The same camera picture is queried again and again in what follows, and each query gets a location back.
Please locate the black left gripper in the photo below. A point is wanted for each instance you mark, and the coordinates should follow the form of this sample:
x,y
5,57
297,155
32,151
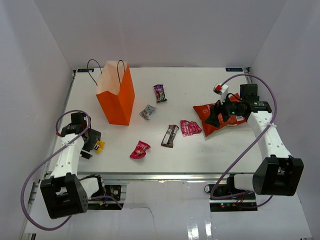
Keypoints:
x,y
94,136

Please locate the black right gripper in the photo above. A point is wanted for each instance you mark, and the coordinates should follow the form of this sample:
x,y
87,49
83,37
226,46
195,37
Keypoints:
x,y
215,110

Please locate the yellow snack packet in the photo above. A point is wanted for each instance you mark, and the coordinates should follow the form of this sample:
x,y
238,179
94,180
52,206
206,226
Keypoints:
x,y
98,147

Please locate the pink snack packet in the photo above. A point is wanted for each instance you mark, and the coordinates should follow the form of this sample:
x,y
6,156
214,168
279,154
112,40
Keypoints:
x,y
189,128

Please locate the brown chocolate bar wrapper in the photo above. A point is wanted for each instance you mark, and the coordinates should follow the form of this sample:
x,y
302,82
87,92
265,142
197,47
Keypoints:
x,y
168,139

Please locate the red snack packet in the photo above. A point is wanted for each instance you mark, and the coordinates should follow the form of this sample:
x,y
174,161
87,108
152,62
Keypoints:
x,y
140,150

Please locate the purple candy bar wrapper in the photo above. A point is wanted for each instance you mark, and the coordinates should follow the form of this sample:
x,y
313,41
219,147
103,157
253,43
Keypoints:
x,y
159,93

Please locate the silver snack packet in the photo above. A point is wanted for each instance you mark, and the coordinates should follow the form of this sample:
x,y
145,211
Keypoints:
x,y
147,112

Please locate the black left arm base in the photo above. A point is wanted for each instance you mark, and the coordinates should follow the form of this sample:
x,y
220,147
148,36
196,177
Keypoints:
x,y
110,199

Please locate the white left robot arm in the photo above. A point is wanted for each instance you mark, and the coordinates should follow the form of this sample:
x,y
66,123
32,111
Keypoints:
x,y
64,194

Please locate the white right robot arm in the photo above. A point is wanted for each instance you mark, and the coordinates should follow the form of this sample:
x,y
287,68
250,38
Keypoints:
x,y
279,172

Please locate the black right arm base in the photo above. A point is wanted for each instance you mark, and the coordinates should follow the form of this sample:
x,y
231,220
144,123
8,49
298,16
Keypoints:
x,y
241,203

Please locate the orange paper bag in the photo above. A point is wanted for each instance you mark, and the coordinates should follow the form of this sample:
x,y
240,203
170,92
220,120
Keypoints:
x,y
115,92

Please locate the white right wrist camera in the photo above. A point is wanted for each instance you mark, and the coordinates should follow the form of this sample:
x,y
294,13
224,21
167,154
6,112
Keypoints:
x,y
221,89

